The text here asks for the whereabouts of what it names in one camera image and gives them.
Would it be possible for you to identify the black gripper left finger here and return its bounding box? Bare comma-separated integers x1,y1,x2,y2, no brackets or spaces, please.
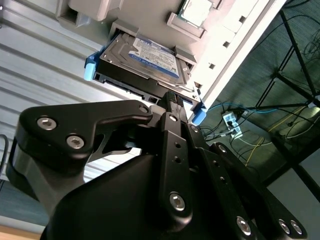
5,91,194,226

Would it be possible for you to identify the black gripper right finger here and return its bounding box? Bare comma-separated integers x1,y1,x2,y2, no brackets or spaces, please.
176,94,309,240

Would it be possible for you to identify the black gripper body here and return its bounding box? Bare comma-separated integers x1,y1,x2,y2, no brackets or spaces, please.
41,152,243,240

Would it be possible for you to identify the hard disk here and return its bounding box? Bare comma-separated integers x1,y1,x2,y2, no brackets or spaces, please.
84,34,208,126

